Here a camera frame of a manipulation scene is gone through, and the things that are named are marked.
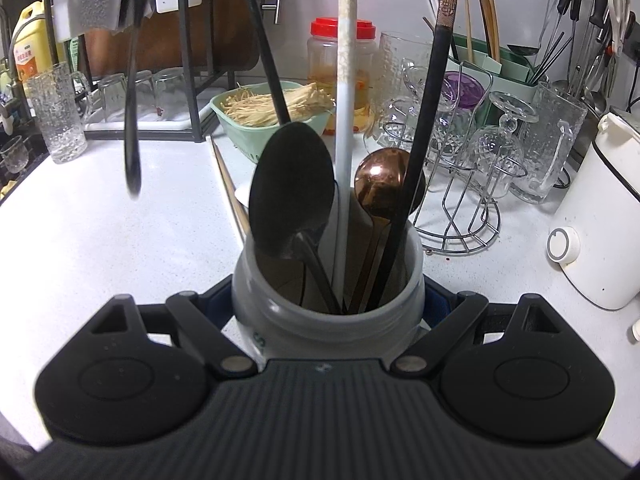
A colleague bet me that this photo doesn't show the green plastic basket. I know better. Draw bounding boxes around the green plastic basket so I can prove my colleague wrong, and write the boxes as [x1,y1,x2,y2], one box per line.
[210,80,335,163]

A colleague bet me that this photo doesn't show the wooden cutting board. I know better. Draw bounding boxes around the wooden cutting board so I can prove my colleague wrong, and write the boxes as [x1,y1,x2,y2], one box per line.
[82,0,268,76]

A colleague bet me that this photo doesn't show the textured glass jar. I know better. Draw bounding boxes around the textured glass jar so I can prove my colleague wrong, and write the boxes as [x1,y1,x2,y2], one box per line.
[372,31,441,146]

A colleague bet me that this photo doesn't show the green utensil holder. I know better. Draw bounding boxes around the green utensil holder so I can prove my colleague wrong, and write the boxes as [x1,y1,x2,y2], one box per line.
[447,32,541,128]

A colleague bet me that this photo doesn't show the glass tumbler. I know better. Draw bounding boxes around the glass tumbler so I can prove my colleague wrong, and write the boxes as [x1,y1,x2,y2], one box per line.
[152,67,191,117]
[131,71,155,111]
[95,74,130,120]

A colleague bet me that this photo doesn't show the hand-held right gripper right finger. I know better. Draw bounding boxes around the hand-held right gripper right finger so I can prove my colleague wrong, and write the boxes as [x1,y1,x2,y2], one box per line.
[390,282,563,377]

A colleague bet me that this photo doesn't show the scissors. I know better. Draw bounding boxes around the scissors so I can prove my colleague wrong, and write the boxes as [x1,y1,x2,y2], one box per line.
[606,0,633,58]

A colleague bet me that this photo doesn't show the steel spoon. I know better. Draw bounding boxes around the steel spoon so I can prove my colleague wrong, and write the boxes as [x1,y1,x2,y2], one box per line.
[248,121,343,313]

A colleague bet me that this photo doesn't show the black dish rack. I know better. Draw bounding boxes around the black dish rack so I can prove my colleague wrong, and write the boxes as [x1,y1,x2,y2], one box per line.
[42,0,236,143]

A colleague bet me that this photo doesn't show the tall glass mug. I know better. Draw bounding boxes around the tall glass mug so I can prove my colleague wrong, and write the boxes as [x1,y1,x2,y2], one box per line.
[25,61,93,165]
[510,80,588,205]

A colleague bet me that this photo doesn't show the small glass cup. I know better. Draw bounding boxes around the small glass cup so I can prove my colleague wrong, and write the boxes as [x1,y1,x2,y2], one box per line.
[0,135,28,175]

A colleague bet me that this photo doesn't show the copper spoon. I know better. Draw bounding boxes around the copper spoon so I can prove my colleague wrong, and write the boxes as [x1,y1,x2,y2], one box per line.
[347,147,426,313]

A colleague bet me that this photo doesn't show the purple lid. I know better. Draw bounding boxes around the purple lid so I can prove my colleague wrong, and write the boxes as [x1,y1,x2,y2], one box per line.
[442,71,486,111]

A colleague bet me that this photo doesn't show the white mug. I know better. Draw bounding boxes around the white mug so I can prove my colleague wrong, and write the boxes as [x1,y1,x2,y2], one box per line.
[231,195,426,361]

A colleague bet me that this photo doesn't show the white drain tray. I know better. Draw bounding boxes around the white drain tray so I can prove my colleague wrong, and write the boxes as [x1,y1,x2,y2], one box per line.
[82,107,211,133]

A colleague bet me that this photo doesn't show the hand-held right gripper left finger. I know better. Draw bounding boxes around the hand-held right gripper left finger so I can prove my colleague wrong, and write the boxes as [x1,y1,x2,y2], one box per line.
[87,280,258,378]

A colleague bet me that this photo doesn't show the hanging steel ladle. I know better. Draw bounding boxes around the hanging steel ladle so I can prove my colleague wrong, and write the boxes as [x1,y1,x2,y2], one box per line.
[575,35,613,116]

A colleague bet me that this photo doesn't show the red-lidded plastic jar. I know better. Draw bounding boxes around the red-lidded plastic jar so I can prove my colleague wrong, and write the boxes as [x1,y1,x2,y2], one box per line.
[306,17,377,136]

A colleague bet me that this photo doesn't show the brown wooden chopstick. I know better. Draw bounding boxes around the brown wooden chopstick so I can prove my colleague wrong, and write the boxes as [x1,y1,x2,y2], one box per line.
[487,0,502,63]
[477,0,496,61]

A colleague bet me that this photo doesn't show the wire glass rack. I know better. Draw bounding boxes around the wire glass rack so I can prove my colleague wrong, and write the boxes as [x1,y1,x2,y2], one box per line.
[372,60,528,256]

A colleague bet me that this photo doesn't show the white electric pot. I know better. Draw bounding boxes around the white electric pot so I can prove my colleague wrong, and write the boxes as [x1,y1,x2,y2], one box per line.
[546,105,640,343]

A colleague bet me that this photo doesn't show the stemmed glass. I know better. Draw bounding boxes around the stemmed glass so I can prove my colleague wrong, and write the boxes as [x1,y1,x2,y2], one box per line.
[470,91,541,201]
[397,62,458,126]
[430,105,476,161]

